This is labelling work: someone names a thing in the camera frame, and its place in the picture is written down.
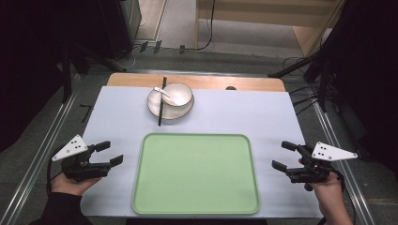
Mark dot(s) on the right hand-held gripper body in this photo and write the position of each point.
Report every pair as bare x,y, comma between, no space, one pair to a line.
313,173

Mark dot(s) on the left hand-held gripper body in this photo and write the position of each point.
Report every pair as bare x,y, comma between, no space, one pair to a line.
79,168

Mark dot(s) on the black chopsticks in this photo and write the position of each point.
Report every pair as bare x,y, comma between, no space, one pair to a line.
160,116

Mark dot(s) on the white plate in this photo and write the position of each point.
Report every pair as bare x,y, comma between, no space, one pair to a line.
170,113

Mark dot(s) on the white spoon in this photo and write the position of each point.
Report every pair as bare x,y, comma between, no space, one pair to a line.
159,90

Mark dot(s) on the green tray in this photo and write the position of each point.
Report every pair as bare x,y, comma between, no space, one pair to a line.
195,175

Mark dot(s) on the white bowl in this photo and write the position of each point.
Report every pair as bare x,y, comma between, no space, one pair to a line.
183,92

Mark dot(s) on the person's left hand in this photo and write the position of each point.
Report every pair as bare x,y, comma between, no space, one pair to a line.
73,187

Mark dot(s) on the person's right hand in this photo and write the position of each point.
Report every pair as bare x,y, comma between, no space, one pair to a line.
330,189

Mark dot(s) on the white table mat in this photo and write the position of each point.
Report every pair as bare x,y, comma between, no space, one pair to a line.
250,115

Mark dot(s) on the black metal stand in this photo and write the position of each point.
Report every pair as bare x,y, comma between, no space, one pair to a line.
66,78
322,72

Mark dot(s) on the wooden table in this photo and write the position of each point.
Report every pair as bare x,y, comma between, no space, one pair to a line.
203,82

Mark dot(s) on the black cabinet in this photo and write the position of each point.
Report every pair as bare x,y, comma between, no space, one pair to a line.
120,25

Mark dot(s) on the light wooden furniture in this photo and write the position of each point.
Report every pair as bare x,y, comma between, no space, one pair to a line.
250,12

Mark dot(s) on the metal floor rail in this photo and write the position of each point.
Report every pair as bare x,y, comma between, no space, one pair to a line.
37,156
341,162
200,72

